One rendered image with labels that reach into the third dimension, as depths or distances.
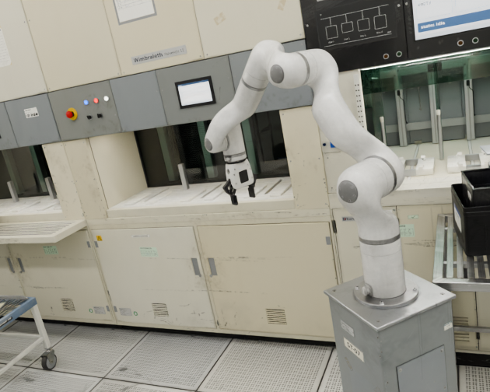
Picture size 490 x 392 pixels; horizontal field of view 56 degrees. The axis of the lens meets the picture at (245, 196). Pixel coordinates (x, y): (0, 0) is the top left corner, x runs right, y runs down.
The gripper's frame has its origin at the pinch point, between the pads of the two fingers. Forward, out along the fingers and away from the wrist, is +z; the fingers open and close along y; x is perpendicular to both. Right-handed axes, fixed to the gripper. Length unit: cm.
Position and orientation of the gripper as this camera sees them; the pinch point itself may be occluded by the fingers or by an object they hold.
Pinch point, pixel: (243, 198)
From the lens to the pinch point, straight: 180.8
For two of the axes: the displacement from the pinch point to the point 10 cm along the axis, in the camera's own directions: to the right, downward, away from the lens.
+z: 1.9, 9.5, 2.7
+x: -6.5, -0.8, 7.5
